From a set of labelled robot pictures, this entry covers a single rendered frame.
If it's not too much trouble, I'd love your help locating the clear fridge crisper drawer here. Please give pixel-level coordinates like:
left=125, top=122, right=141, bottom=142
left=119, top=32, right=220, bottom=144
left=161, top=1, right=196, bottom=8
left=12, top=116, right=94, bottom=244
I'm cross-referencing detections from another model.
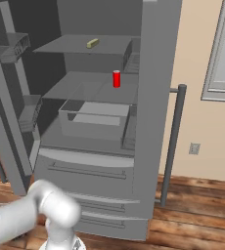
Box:
left=58, top=99, right=131, bottom=143

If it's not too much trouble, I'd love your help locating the grey fridge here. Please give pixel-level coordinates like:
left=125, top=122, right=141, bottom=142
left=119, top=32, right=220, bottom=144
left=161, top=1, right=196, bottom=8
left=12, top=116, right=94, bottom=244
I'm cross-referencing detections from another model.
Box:
left=6, top=0, right=152, bottom=242

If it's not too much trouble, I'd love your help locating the grey fridge shelf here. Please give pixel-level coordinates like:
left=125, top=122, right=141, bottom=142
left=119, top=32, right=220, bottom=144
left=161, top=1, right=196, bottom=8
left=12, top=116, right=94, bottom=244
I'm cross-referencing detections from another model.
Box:
left=32, top=34, right=133, bottom=57
left=41, top=70, right=140, bottom=105

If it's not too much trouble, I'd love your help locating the yellow butter stick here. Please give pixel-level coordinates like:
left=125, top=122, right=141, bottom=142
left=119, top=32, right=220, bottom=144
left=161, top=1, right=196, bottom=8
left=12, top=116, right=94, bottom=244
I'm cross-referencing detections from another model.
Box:
left=86, top=38, right=100, bottom=50

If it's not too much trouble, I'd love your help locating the grey fridge door with bins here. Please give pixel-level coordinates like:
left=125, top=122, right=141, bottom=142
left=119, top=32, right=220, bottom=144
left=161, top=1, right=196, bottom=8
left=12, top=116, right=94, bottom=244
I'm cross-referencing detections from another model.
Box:
left=0, top=0, right=43, bottom=197

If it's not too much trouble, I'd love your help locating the red drink can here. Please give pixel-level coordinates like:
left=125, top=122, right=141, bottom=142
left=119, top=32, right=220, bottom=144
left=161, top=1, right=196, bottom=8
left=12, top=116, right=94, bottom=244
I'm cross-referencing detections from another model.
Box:
left=112, top=69, right=121, bottom=89

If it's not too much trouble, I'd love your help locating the grey freezer drawer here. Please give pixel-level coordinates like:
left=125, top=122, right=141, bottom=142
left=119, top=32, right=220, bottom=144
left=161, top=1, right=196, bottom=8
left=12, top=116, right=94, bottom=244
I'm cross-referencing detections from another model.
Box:
left=74, top=210, right=150, bottom=242
left=65, top=190, right=141, bottom=219
left=33, top=147, right=136, bottom=200

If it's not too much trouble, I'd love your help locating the grey framed window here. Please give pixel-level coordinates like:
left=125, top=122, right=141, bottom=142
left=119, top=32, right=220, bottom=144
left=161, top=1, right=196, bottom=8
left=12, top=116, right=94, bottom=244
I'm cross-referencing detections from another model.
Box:
left=201, top=0, right=225, bottom=104

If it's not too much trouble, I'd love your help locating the grey freezer drawer handle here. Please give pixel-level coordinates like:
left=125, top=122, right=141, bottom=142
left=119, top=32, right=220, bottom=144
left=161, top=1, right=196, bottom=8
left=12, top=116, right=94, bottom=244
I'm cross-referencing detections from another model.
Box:
left=47, top=161, right=127, bottom=181

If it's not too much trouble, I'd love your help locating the dark grey door handle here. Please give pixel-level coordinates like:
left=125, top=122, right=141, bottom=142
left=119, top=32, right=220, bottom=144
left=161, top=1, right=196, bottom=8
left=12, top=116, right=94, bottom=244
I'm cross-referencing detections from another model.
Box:
left=155, top=83, right=188, bottom=208

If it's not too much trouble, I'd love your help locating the grey wall socket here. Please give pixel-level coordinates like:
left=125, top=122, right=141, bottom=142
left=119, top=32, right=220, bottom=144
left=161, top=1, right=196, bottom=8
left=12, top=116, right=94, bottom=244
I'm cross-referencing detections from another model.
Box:
left=188, top=142, right=202, bottom=156

